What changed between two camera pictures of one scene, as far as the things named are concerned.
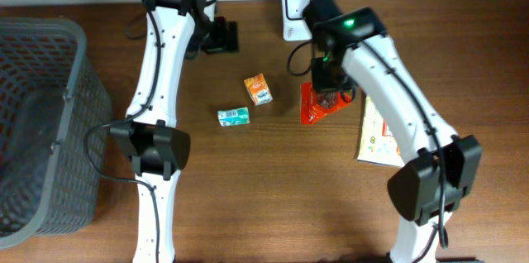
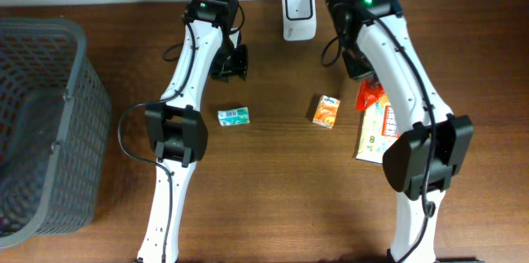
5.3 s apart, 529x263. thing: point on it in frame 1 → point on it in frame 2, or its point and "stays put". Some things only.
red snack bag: x=314 y=104 → x=368 y=93
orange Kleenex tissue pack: x=258 y=89 → x=326 y=112
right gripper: x=326 y=82 → x=357 y=66
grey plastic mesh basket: x=51 y=95 stays put
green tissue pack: x=234 y=117 stays put
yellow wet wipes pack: x=377 y=144 stays put
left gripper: x=223 y=36 → x=231 y=63
